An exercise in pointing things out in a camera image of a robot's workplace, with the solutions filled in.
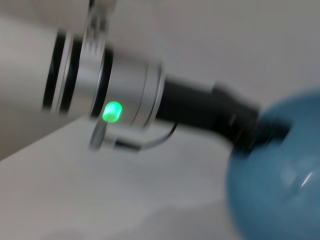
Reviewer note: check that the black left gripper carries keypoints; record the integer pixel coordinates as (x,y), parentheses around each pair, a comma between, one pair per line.
(200,107)

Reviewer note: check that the blue bowl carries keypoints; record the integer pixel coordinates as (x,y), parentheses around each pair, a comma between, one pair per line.
(275,200)

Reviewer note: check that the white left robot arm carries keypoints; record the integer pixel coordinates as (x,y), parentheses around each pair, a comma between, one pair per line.
(125,87)

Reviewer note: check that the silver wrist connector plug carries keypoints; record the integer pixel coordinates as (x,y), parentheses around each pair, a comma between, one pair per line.
(97,136)

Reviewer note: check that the silver camera mount bracket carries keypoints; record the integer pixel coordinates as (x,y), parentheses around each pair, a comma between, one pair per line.
(97,25)

